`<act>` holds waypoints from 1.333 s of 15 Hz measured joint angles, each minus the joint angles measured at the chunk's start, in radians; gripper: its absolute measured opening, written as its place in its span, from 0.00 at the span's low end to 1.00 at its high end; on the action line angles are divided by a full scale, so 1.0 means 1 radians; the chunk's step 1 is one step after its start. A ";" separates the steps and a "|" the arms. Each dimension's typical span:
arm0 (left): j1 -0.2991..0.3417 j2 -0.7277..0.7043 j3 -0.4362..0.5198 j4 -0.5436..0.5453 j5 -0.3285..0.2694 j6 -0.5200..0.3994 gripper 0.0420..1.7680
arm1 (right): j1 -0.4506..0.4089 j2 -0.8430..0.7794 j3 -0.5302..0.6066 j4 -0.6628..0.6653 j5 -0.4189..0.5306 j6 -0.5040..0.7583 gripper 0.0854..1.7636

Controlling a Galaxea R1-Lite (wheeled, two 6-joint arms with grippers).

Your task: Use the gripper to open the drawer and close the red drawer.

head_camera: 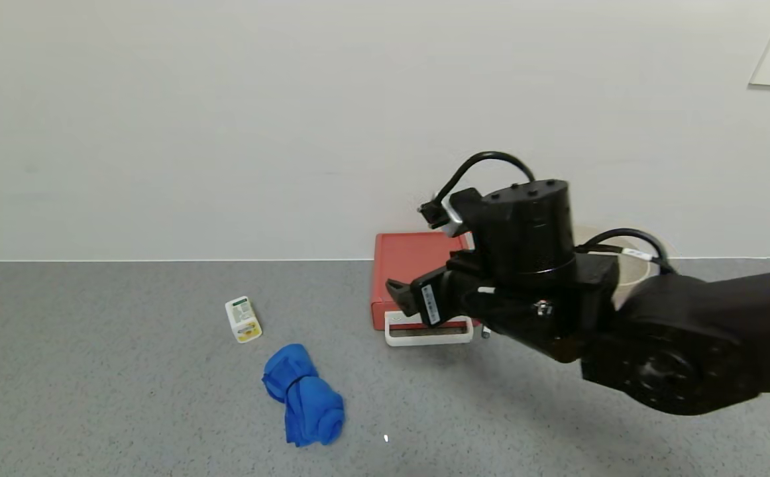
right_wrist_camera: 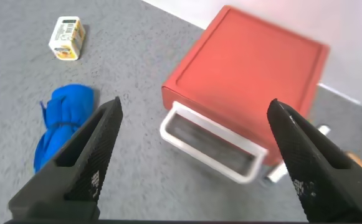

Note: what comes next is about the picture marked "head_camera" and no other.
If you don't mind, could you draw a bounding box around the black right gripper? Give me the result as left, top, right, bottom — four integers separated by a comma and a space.
385, 265, 482, 328

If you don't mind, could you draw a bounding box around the red drawer cabinet case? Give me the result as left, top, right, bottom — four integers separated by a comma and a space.
371, 232, 472, 313

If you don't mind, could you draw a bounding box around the blue rolled cloth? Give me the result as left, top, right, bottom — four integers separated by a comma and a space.
262, 343, 346, 447

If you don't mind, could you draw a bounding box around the small white yellow carton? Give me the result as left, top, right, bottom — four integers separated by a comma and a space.
225, 296, 262, 344

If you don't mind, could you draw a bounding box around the beige ribbed bowl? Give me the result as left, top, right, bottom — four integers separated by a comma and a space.
571, 225, 652, 311

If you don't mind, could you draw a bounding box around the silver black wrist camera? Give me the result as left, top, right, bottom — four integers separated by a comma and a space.
418, 188, 485, 237

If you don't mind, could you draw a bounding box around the black camera cable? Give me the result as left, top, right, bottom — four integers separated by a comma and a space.
433, 152, 679, 276

